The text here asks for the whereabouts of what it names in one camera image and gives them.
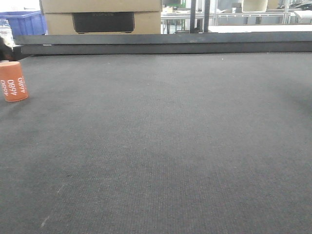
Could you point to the orange cylindrical capacitor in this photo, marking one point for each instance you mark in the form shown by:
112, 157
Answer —
12, 81

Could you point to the black vertical post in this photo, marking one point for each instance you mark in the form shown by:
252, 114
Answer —
192, 16
206, 15

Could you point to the dark grey table edge rail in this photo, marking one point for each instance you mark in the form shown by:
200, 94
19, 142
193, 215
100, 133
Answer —
206, 43

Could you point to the large cardboard box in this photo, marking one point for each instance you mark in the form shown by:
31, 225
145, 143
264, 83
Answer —
71, 17

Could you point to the blue crate in background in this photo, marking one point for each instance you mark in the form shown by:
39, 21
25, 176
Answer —
26, 22

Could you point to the beige plastic bin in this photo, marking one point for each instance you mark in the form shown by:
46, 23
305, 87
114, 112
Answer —
256, 6

